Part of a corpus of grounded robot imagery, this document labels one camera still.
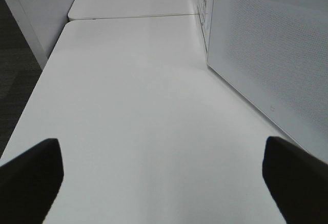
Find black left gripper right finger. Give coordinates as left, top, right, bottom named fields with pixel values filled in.
left=262, top=136, right=327, bottom=223

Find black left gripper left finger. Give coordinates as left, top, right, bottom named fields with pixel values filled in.
left=1, top=138, right=64, bottom=223

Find white microwave door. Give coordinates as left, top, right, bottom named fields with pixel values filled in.
left=208, top=0, right=327, bottom=161

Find white partition panel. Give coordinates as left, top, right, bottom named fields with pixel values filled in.
left=5, top=0, right=74, bottom=69

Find white microwave oven body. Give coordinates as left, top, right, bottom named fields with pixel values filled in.
left=197, top=0, right=214, bottom=52

